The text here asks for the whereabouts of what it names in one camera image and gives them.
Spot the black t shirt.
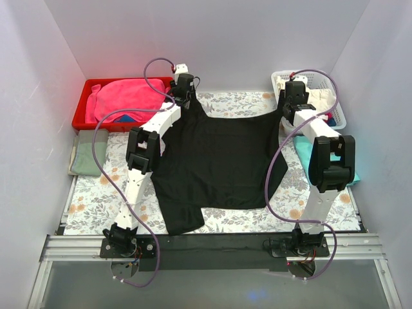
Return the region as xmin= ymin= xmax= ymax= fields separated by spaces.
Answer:
xmin=151 ymin=98 xmax=281 ymax=236

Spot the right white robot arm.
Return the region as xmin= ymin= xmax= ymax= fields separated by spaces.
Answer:
xmin=277 ymin=71 xmax=355 ymax=255

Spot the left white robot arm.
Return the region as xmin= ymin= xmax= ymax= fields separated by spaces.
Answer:
xmin=103 ymin=64 xmax=195 ymax=258

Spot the cream crumpled shirt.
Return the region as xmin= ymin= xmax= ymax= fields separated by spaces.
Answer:
xmin=272 ymin=75 xmax=336 ymax=113

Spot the white plastic basket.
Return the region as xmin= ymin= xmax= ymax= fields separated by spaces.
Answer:
xmin=270 ymin=70 xmax=346 ymax=130

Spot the magenta cloth in basket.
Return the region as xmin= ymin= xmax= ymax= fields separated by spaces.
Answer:
xmin=326 ymin=113 xmax=334 ymax=127

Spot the teal folded shirt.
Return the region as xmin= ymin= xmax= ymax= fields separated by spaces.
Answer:
xmin=293 ymin=136 xmax=361 ymax=186

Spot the pink towel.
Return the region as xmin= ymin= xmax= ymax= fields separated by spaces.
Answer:
xmin=85 ymin=79 xmax=169 ymax=124

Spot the blue cloth in bin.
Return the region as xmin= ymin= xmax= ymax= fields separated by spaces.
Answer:
xmin=113 ymin=114 xmax=140 ymax=123

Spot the red plastic bin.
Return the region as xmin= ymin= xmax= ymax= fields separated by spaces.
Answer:
xmin=72 ymin=78 xmax=165 ymax=132

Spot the grey green folded shirt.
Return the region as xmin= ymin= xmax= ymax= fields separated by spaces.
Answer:
xmin=68 ymin=129 xmax=109 ymax=177

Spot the floral table mat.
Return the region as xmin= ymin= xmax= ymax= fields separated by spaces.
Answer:
xmin=64 ymin=92 xmax=361 ymax=236

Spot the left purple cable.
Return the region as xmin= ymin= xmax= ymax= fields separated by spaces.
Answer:
xmin=92 ymin=57 xmax=176 ymax=287

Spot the purple cable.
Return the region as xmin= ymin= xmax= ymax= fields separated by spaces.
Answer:
xmin=264 ymin=69 xmax=339 ymax=279
xmin=92 ymin=57 xmax=176 ymax=287

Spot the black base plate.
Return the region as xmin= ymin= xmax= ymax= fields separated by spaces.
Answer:
xmin=100 ymin=232 xmax=332 ymax=272

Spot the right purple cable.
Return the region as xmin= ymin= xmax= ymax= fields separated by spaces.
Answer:
xmin=264 ymin=69 xmax=339 ymax=279

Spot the aluminium rail frame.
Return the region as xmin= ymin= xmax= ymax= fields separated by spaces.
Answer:
xmin=29 ymin=233 xmax=401 ymax=308

